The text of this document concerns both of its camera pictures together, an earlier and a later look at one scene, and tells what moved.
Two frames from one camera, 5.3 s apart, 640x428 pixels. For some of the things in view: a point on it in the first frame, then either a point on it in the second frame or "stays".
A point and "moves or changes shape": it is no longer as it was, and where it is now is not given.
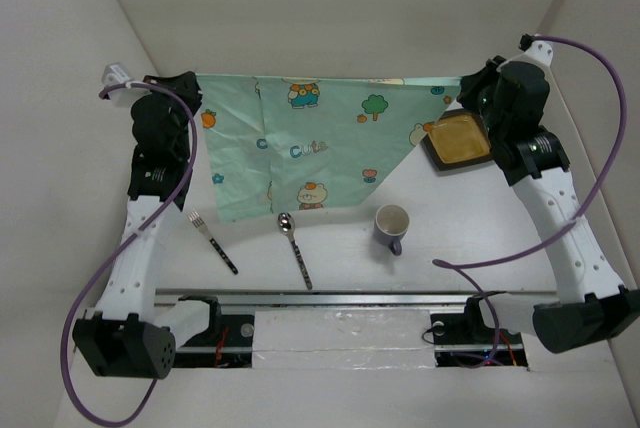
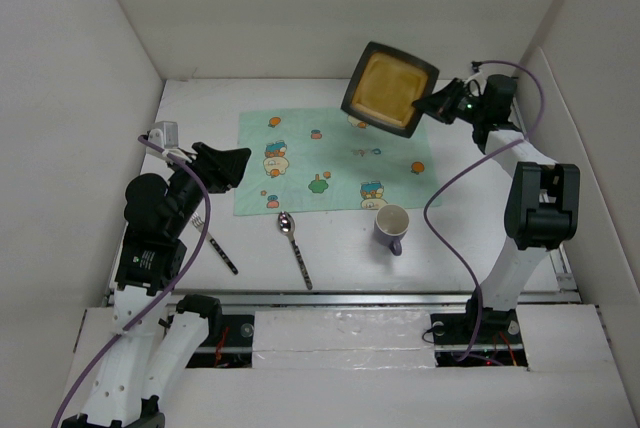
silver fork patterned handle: [200, 224] stays
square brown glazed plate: [458, 139] → [383, 86]
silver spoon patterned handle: [286, 224] stays
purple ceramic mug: [390, 225] stays
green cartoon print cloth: [276, 144] moves or changes shape
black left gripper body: [182, 115] → [191, 192]
